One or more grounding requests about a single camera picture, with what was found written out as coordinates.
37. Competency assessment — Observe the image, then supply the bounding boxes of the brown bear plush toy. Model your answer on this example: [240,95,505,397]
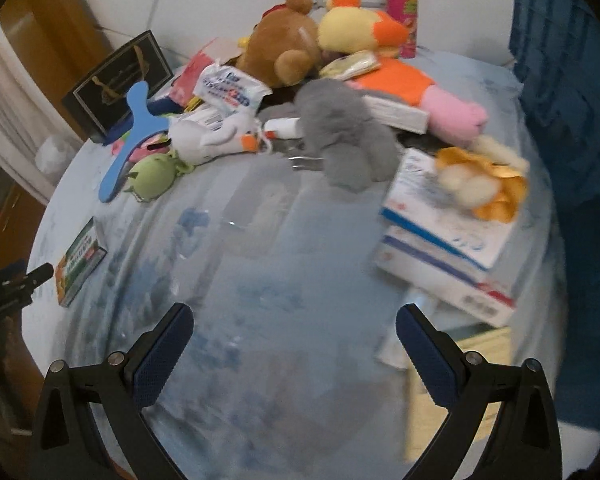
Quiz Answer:
[235,0,323,88]

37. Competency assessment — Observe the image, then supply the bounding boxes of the white curtain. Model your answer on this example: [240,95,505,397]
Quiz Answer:
[0,17,81,206]

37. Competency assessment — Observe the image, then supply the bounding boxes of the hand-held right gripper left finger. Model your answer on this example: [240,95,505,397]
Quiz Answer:
[28,303,195,480]

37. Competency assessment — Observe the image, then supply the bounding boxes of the white box with red stripe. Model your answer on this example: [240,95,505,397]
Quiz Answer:
[372,225,518,328]

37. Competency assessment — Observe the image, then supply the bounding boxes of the white goose plush toy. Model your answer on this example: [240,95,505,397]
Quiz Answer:
[167,112,261,166]

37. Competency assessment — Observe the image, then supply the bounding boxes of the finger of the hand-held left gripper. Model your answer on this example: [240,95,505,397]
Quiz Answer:
[0,263,55,313]

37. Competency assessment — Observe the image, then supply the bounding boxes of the black gift box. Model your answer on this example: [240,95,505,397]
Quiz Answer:
[61,30,175,143]

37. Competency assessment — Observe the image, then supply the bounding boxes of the pink yellow carton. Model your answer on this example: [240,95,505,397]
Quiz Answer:
[383,0,419,59]

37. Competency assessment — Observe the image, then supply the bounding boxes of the yellow flower plush toy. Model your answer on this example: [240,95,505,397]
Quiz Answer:
[435,135,531,223]

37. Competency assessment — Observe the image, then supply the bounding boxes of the white box with blue stripe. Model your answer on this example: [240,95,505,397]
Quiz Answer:
[380,147,518,271]

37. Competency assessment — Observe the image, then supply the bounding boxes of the pink plastic toy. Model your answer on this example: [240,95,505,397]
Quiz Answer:
[111,130,173,163]

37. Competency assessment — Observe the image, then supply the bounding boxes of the beige paper sheet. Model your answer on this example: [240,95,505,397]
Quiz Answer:
[405,327,513,463]

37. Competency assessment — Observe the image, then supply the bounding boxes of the long white box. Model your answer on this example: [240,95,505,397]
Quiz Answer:
[360,94,431,135]

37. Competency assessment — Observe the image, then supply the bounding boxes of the blue boomerang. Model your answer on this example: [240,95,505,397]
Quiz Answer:
[99,81,173,203]

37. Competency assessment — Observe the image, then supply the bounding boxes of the yellow duck plush toy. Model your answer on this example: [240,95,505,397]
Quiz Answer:
[317,0,490,148]

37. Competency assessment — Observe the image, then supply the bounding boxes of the green plush toy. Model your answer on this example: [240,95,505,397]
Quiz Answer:
[125,152,188,203]

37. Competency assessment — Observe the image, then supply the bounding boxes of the blue chair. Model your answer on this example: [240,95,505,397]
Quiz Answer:
[509,0,600,431]

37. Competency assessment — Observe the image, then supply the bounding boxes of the blue and white wipes pack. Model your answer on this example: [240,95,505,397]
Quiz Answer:
[192,60,273,116]

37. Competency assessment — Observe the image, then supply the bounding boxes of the yellow packet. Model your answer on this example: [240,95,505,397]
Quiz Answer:
[320,50,382,80]

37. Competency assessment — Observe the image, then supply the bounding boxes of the wooden cabinet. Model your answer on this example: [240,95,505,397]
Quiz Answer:
[0,180,46,261]

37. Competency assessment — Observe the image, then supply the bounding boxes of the white tube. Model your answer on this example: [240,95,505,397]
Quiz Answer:
[264,116,303,141]

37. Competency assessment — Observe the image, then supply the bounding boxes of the grey plush toy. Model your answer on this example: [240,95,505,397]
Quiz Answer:
[257,79,401,192]

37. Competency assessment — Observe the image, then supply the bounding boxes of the metal clip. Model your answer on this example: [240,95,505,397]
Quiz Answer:
[287,152,326,171]

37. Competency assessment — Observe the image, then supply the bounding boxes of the white plastic bag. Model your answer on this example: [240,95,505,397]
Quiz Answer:
[35,135,83,176]

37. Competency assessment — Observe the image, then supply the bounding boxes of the green toothpaste box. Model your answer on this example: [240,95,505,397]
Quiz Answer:
[55,217,108,308]

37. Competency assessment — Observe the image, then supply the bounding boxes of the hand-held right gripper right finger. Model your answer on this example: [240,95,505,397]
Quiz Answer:
[397,303,563,480]

